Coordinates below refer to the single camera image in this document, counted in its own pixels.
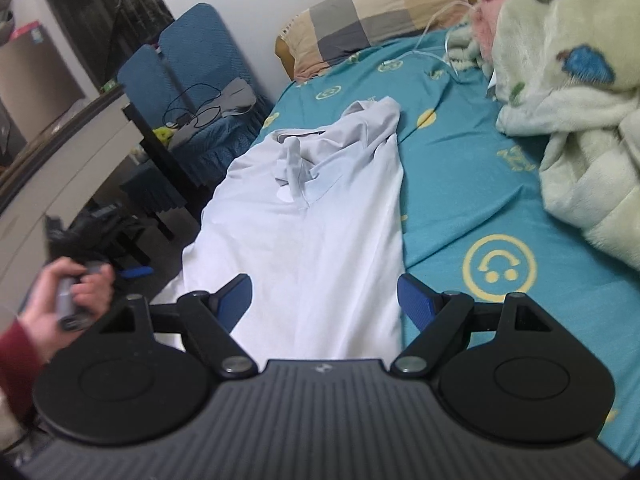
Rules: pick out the green can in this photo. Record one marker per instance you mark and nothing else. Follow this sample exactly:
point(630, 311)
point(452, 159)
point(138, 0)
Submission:
point(105, 86)

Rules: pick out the pink fleece blanket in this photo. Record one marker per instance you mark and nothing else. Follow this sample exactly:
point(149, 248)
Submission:
point(487, 10)

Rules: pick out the dark window with grille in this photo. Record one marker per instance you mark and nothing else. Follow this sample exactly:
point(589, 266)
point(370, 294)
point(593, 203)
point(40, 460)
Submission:
point(100, 10)

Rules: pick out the person's left forearm red sleeve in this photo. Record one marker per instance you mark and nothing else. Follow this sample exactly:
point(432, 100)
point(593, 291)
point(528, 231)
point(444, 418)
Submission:
point(17, 360)

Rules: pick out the pink lid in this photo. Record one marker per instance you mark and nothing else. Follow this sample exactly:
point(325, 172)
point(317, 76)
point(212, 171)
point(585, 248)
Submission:
point(25, 30)

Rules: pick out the bed with teal printed sheet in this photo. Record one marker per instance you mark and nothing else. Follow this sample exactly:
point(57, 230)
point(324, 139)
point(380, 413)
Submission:
point(450, 200)

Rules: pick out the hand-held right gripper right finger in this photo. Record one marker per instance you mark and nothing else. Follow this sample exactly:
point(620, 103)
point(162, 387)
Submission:
point(417, 302)

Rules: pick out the checked grey beige pillow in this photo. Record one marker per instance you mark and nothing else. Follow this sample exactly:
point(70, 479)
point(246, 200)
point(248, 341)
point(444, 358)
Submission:
point(370, 15)

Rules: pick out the cardboard box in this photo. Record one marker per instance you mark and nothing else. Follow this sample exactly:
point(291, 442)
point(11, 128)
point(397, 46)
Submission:
point(35, 75)

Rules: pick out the white shirt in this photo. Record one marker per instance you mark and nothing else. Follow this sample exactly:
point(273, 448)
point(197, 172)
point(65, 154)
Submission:
point(310, 240)

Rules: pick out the yellow green toy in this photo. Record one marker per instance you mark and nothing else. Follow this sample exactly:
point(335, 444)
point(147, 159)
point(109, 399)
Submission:
point(162, 134)

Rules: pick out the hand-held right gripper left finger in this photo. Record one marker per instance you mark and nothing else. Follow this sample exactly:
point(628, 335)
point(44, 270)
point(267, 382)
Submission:
point(235, 300)

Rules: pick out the blue covered chair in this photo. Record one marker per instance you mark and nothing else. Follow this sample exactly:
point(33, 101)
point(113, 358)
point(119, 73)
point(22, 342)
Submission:
point(142, 75)
point(200, 45)

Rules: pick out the pale green printed fleece blanket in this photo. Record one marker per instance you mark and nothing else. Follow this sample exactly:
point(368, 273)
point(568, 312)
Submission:
point(575, 125)

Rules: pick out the white desk with black legs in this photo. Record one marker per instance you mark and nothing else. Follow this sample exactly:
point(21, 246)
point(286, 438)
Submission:
point(50, 200)

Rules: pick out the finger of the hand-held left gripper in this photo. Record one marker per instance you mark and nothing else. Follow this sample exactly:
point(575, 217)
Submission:
point(137, 273)

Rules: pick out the person's left hand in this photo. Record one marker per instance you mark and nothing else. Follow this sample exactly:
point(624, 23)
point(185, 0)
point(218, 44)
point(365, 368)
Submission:
point(45, 300)

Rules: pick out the brown cushion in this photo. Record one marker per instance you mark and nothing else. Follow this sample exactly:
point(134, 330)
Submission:
point(285, 47)

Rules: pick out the grey cloth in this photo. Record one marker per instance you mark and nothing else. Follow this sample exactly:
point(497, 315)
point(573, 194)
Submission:
point(235, 95)

